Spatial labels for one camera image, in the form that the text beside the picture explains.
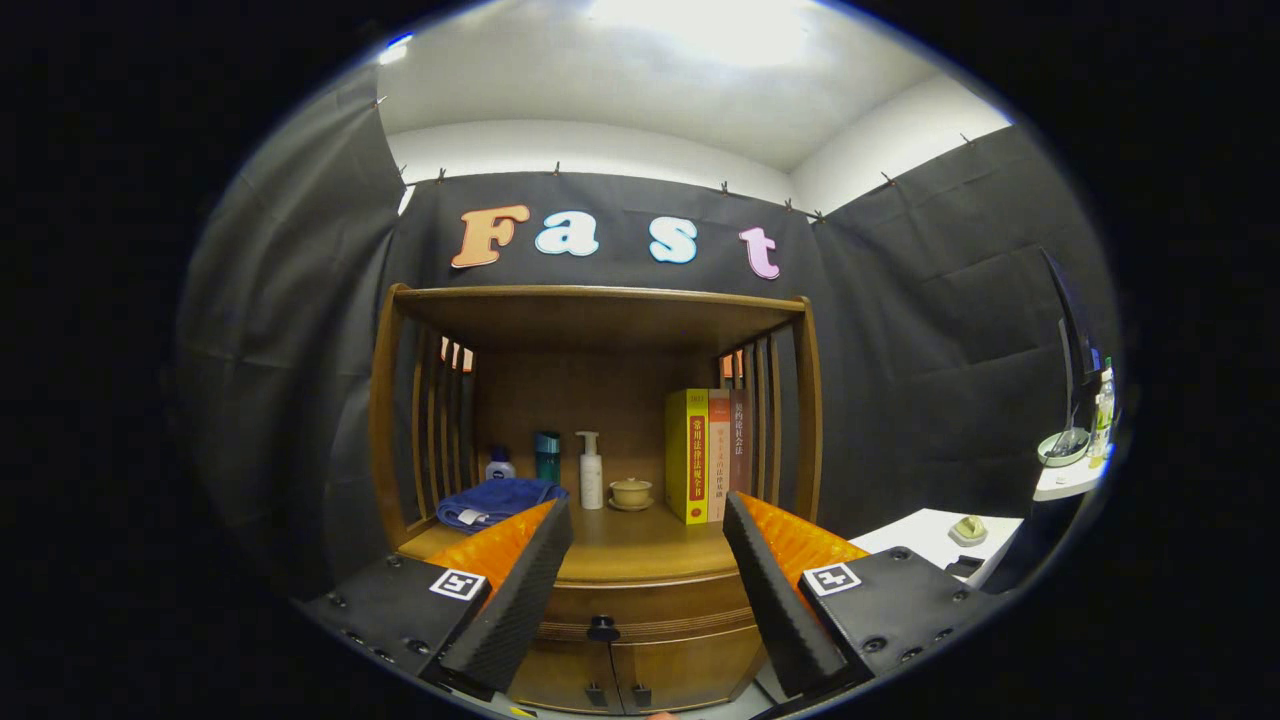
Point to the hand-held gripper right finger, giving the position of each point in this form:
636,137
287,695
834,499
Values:
775,590

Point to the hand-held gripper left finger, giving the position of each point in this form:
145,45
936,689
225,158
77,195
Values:
520,590

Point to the wooden drawer with black knob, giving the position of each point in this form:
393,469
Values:
670,600

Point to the wooden cabinet door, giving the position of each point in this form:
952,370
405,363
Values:
560,675
685,665

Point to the wooden countertop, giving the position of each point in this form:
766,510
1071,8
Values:
640,545

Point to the white side cabinet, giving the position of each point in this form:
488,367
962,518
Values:
920,530

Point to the wooden cabinet with slatted sides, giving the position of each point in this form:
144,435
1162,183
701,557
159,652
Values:
600,380

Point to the blue folded towel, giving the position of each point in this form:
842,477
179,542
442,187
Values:
495,497

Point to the small white blue-capped bottle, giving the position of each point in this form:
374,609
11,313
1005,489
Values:
500,468

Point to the white pump bottle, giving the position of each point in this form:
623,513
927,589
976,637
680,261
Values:
591,482

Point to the teal bottle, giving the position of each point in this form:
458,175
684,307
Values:
547,458

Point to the orange and white book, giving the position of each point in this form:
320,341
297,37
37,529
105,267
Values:
718,460

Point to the beige lidded teacup with saucer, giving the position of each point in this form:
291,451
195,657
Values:
631,493

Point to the brown book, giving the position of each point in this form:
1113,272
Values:
739,440

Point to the thick yellow book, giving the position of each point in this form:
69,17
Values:
690,460

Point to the white side shelf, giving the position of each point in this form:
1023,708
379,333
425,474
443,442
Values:
1065,485

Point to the pale green bowl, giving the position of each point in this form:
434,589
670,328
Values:
1062,450

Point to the green plastic bottle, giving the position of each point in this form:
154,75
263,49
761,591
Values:
1103,410

